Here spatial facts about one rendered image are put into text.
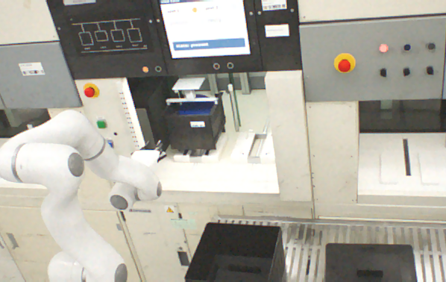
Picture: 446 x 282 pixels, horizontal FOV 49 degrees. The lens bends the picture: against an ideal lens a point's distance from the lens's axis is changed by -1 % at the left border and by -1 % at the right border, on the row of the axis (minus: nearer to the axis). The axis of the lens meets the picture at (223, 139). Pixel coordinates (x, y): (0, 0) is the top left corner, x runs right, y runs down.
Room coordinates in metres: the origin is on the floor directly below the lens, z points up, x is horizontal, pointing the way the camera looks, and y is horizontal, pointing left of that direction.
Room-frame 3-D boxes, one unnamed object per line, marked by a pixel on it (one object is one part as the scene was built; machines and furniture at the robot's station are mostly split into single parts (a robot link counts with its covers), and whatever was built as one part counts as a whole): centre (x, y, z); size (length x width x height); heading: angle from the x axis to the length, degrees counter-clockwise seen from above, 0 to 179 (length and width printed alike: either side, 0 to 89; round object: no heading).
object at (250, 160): (1.88, -0.15, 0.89); 0.22 x 0.21 x 0.04; 160
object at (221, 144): (1.98, 0.11, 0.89); 0.22 x 0.21 x 0.04; 160
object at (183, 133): (1.98, 0.11, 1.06); 0.24 x 0.20 x 0.32; 70
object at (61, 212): (1.03, 0.42, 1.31); 0.16 x 0.12 x 0.50; 69
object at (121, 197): (1.32, 0.33, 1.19); 0.13 x 0.09 x 0.08; 161
